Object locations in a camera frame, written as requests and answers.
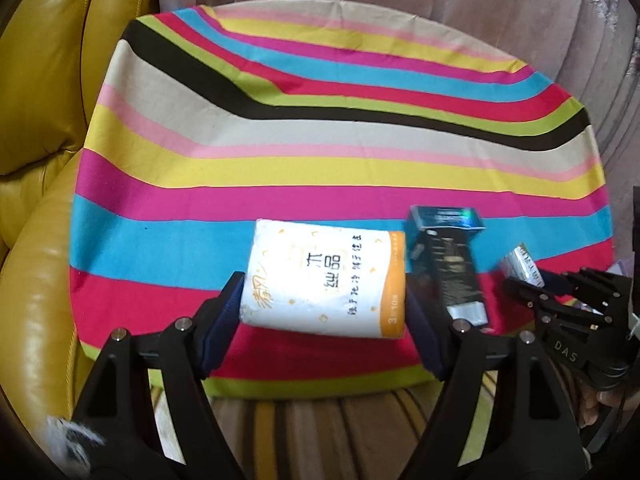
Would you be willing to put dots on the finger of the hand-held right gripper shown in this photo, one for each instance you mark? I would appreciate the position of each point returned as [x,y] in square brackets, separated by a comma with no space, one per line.
[575,285]
[525,292]

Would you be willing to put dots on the small white printed box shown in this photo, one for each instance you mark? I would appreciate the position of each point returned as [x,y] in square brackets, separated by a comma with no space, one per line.
[522,265]

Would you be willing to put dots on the colourful striped cloth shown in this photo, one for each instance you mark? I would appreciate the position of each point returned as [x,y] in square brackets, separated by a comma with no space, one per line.
[325,135]

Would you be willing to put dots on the person's right hand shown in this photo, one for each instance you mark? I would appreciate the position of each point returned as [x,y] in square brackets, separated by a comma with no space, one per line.
[597,405]

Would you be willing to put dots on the white orange tissue pack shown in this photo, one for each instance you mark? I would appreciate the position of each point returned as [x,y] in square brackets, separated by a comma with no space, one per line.
[320,280]

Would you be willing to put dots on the yellow leather sofa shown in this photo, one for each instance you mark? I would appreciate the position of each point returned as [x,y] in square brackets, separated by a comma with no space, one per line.
[45,160]

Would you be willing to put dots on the tall black box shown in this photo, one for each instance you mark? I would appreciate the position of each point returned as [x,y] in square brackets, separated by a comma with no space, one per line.
[450,270]

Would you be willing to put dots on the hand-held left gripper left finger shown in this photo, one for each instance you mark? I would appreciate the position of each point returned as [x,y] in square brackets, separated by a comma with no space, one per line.
[220,332]

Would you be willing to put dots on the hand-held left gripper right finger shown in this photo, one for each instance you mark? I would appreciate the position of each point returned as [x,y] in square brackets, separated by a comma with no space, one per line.
[425,335]

